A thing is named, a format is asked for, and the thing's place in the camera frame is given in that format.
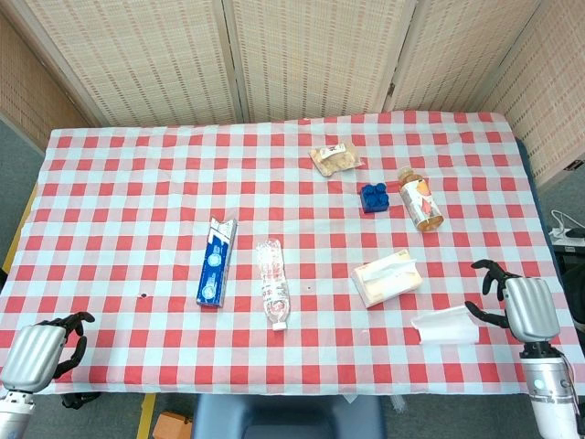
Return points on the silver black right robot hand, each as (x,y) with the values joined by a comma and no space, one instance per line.
(532,306)

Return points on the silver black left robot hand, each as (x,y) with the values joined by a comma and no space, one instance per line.
(32,356)

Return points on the white paper towel piece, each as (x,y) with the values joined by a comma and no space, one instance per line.
(445,327)

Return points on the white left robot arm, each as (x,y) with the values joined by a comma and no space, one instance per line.
(13,416)

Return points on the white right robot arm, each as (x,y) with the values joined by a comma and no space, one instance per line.
(550,393)

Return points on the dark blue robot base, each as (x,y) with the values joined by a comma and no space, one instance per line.
(288,418)

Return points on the tissue pack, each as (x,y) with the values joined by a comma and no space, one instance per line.
(388,285)

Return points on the red white checkered tablecloth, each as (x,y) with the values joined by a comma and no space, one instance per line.
(292,215)

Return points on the black equipment box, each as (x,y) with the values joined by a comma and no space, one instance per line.
(571,258)

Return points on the white power strip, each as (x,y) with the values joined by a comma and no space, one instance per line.
(569,235)

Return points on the amber tea bottle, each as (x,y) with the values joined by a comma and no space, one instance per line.
(420,203)

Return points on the orange box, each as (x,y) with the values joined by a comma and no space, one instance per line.
(171,425)

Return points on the blue toy building block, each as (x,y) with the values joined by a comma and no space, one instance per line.
(375,199)

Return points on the blue toothpaste box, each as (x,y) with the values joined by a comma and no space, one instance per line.
(215,265)

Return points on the woven folding screen panel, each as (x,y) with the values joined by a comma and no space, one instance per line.
(27,91)
(315,55)
(548,91)
(137,59)
(457,55)

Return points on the clear bag of snacks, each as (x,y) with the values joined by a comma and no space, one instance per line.
(336,157)

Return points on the clear plastic water bottle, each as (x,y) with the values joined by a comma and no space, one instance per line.
(273,283)

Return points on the metal screen hinge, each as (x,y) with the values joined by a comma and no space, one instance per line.
(390,88)

